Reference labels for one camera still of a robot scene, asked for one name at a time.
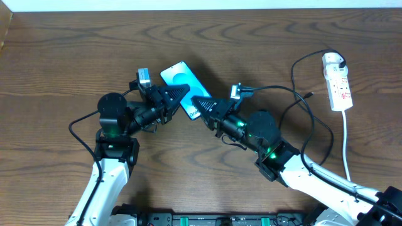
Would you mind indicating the white USB charger plug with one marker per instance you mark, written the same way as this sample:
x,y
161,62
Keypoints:
x,y
333,64

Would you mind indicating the white power strip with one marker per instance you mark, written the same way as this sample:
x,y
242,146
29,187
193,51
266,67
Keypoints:
x,y
339,92

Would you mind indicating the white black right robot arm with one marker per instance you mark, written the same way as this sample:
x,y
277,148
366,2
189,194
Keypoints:
x,y
344,202

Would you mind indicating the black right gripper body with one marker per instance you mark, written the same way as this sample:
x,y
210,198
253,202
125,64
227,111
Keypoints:
x,y
220,112

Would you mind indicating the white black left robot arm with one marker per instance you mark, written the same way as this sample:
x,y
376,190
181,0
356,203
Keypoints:
x,y
116,151

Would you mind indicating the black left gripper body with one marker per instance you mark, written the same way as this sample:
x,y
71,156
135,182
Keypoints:
x,y
161,102

